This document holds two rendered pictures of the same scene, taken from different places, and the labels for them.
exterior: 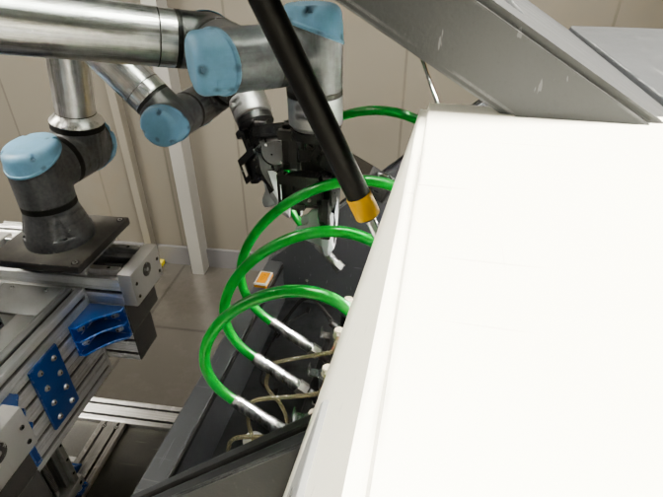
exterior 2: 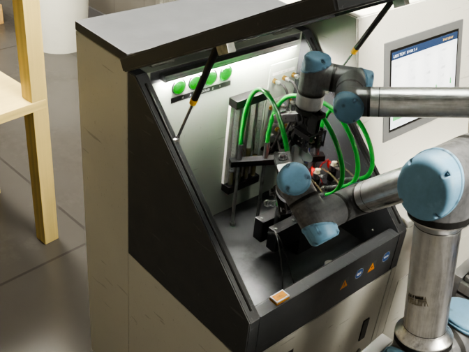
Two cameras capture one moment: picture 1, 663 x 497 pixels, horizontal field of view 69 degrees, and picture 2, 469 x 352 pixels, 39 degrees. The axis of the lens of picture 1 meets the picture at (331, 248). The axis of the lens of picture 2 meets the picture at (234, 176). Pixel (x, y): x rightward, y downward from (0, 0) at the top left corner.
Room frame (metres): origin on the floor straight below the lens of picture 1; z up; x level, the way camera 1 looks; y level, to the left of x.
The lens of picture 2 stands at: (2.13, 0.78, 2.25)
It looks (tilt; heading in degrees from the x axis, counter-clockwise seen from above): 34 degrees down; 213
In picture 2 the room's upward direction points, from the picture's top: 6 degrees clockwise
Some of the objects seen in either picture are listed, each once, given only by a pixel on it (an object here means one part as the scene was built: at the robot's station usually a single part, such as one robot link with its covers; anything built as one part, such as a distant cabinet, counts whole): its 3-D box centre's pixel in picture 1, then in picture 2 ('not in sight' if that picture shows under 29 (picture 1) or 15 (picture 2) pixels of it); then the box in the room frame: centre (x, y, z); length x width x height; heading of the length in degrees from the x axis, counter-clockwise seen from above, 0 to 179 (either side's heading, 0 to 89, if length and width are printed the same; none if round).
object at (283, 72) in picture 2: not in sight; (282, 104); (0.35, -0.24, 1.20); 0.13 x 0.03 x 0.31; 168
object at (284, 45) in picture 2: not in sight; (234, 58); (0.59, -0.29, 1.43); 0.54 x 0.03 x 0.02; 168
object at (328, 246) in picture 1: (314, 234); (304, 156); (0.64, 0.03, 1.24); 0.06 x 0.03 x 0.09; 78
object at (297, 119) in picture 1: (315, 112); (310, 99); (0.65, 0.02, 1.43); 0.08 x 0.08 x 0.05
